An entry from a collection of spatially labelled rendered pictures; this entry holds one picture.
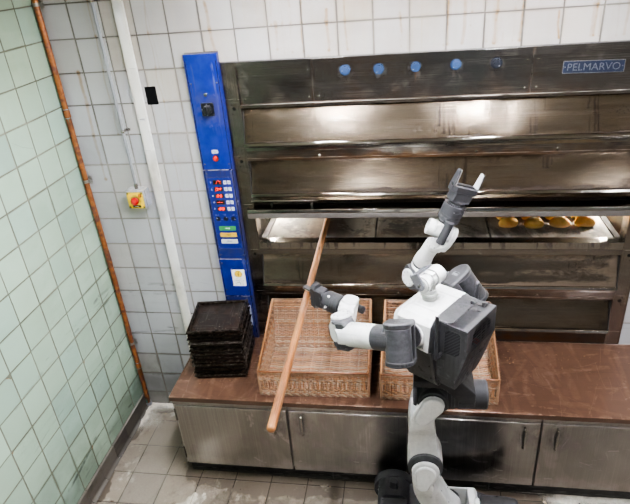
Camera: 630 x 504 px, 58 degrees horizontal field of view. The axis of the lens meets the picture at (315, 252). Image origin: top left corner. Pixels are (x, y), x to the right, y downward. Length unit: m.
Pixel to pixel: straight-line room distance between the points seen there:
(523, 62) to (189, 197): 1.71
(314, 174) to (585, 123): 1.23
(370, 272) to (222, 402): 1.01
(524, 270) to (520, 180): 0.49
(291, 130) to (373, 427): 1.49
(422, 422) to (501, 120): 1.35
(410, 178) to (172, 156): 1.18
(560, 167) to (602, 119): 0.26
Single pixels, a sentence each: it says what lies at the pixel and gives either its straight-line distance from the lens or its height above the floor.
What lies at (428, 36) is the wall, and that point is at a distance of 2.61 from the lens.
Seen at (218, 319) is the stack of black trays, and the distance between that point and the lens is 2.99.
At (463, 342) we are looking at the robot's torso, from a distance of 1.94.
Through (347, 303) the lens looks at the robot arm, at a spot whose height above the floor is 1.26.
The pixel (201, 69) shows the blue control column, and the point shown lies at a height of 2.08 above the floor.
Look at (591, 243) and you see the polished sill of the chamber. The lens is 3.03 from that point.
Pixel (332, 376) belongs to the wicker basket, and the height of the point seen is 0.71.
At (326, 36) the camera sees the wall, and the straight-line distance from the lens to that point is 2.63.
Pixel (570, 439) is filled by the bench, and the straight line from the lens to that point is 3.01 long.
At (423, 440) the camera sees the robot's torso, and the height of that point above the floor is 0.76.
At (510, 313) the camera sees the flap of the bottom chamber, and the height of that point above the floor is 0.76.
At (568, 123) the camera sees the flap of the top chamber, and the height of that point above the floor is 1.77.
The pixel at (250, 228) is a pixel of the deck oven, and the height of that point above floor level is 1.26.
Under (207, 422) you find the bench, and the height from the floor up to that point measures 0.41.
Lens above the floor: 2.52
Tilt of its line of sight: 28 degrees down
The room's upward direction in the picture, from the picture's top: 5 degrees counter-clockwise
